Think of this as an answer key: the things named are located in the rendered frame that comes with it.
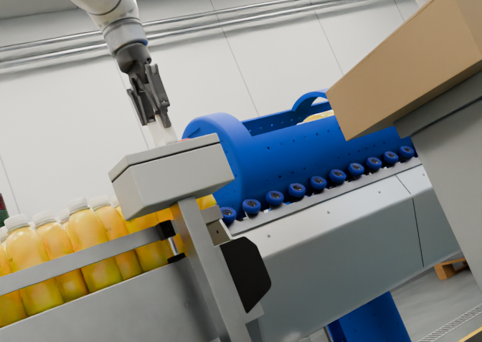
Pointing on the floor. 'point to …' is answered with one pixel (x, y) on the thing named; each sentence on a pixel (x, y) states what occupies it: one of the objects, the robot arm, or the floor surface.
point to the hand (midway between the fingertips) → (163, 133)
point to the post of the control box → (209, 271)
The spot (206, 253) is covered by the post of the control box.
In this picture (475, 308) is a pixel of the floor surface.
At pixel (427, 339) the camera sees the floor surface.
